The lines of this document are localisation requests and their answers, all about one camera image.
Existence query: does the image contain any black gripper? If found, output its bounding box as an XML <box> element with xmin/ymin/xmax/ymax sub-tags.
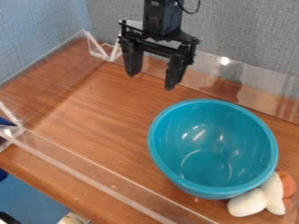
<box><xmin>117</xmin><ymin>19</ymin><xmax>200</xmax><ymax>90</ymax></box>

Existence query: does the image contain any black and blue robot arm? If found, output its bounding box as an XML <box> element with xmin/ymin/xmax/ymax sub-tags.
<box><xmin>117</xmin><ymin>0</ymin><xmax>200</xmax><ymax>90</ymax></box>

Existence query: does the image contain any blue plastic bowl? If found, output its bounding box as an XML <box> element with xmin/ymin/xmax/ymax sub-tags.
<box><xmin>146</xmin><ymin>99</ymin><xmax>279</xmax><ymax>200</ymax></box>

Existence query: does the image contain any white and orange toy mushroom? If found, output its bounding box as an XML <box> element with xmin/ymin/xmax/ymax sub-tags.
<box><xmin>228</xmin><ymin>169</ymin><xmax>297</xmax><ymax>217</ymax></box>

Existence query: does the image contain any clear acrylic left barrier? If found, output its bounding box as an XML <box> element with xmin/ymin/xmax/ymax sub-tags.
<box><xmin>0</xmin><ymin>28</ymin><xmax>98</xmax><ymax>88</ymax></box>

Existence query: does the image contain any clear acrylic barrier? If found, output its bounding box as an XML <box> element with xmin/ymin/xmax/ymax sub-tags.
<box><xmin>0</xmin><ymin>102</ymin><xmax>217</xmax><ymax>224</ymax></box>
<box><xmin>0</xmin><ymin>28</ymin><xmax>98</xmax><ymax>88</ymax></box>
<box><xmin>82</xmin><ymin>28</ymin><xmax>299</xmax><ymax>125</ymax></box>

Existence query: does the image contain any clear acrylic back barrier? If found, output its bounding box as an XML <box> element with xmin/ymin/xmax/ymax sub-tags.
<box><xmin>82</xmin><ymin>28</ymin><xmax>299</xmax><ymax>125</ymax></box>

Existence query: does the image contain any clear acrylic front barrier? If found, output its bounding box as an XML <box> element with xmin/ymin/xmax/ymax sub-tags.
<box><xmin>0</xmin><ymin>102</ymin><xmax>217</xmax><ymax>224</ymax></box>

